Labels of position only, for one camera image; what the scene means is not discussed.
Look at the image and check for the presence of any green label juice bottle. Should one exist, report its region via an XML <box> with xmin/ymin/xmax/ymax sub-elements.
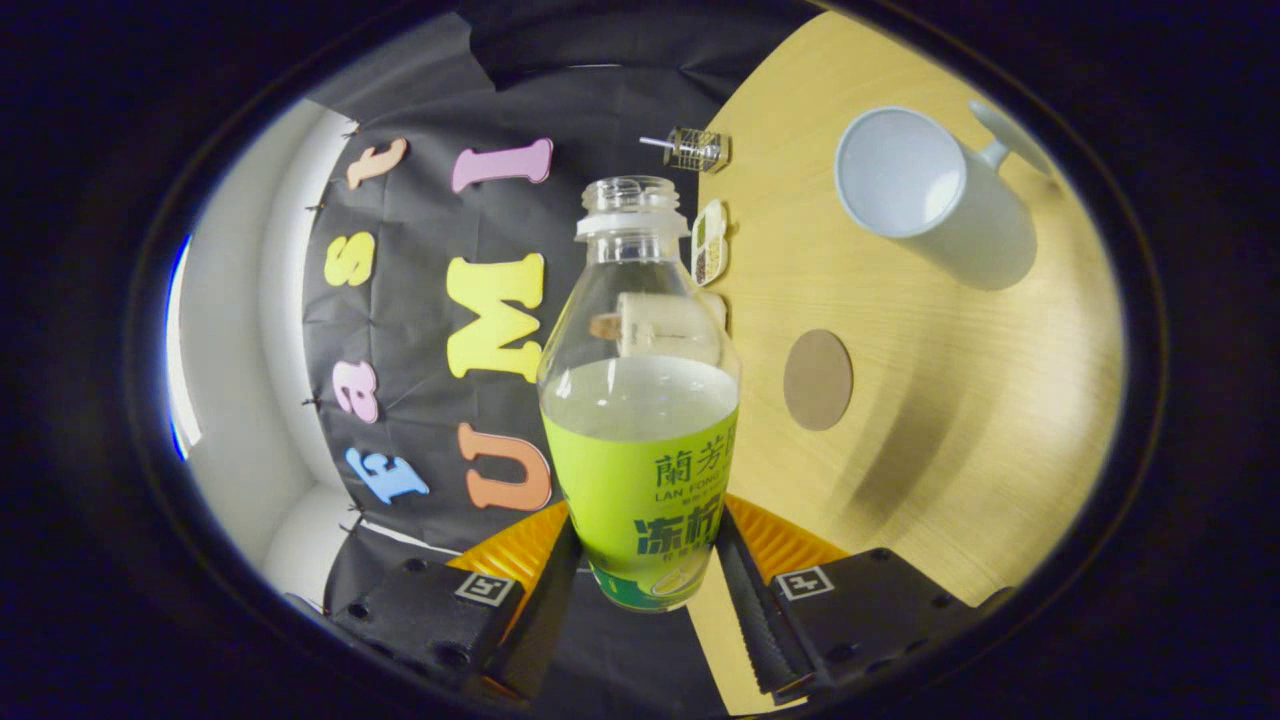
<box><xmin>537</xmin><ymin>176</ymin><xmax>742</xmax><ymax>613</ymax></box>

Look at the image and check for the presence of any wire mesh holder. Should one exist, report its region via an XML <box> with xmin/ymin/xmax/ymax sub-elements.
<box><xmin>665</xmin><ymin>126</ymin><xmax>731</xmax><ymax>174</ymax></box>

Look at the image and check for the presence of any wooden table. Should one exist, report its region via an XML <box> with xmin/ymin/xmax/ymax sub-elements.
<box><xmin>690</xmin><ymin>10</ymin><xmax>1126</xmax><ymax>716</ymax></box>

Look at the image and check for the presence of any white cup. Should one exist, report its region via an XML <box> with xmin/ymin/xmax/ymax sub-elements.
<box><xmin>834</xmin><ymin>100</ymin><xmax>1051</xmax><ymax>292</ymax></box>

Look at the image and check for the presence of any round brown coaster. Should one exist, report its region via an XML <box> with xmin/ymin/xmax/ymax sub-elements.
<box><xmin>783</xmin><ymin>329</ymin><xmax>854</xmax><ymax>432</ymax></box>

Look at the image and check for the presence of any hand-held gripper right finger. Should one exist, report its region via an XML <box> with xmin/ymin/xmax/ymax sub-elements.
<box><xmin>715</xmin><ymin>495</ymin><xmax>1011</xmax><ymax>706</ymax></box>

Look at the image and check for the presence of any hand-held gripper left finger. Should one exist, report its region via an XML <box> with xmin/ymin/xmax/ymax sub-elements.
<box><xmin>330</xmin><ymin>500</ymin><xmax>583</xmax><ymax>701</ymax></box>

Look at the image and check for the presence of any white divided snack dish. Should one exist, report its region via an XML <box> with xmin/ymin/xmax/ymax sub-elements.
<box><xmin>691</xmin><ymin>199</ymin><xmax>729</xmax><ymax>287</ymax></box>

